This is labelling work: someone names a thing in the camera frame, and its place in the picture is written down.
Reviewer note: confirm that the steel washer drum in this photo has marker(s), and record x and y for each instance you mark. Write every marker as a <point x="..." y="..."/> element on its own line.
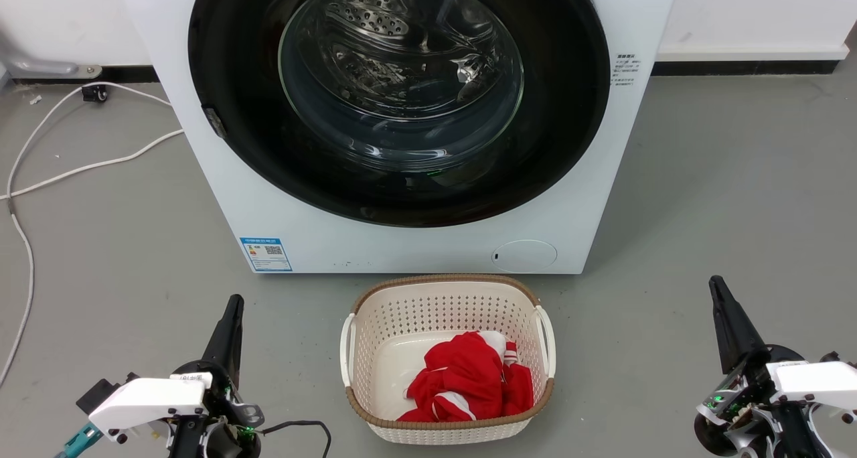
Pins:
<point x="388" y="49"/>

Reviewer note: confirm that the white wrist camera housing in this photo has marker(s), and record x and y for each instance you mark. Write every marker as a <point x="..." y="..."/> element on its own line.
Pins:
<point x="818" y="381"/>
<point x="150" y="401"/>

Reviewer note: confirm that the small black text sticker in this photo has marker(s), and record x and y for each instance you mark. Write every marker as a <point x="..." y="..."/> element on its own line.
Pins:
<point x="627" y="69"/>

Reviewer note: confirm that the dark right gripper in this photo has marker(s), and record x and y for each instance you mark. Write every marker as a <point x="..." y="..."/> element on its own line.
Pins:
<point x="740" y="411"/>

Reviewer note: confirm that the grey metal floor bracket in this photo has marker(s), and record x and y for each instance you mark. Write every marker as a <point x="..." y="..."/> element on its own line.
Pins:
<point x="50" y="66"/>

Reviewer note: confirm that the cream perforated laundry basket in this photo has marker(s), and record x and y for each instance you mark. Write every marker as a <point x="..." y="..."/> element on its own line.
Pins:
<point x="402" y="311"/>

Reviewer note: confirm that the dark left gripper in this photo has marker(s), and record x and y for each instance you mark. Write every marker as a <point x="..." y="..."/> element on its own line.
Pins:
<point x="227" y="414"/>

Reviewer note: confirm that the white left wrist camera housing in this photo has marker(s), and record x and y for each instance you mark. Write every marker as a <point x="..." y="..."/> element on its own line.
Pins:
<point x="150" y="401"/>

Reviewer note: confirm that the blue energy label sticker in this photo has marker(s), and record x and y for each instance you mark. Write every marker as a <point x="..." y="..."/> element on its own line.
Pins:
<point x="266" y="254"/>

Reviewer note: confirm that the round black washer door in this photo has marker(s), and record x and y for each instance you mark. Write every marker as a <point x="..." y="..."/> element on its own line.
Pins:
<point x="562" y="143"/>

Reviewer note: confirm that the red and white garment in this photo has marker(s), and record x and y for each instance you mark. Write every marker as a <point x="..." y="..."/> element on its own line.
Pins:
<point x="462" y="377"/>

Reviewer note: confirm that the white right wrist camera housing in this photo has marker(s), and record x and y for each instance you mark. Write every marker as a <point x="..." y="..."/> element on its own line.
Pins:
<point x="818" y="381"/>

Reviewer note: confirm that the white front-load washing machine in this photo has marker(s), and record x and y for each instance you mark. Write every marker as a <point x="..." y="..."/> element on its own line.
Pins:
<point x="415" y="250"/>

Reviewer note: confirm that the round white filter cover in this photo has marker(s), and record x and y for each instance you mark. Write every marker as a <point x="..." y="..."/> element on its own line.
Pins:
<point x="525" y="256"/>

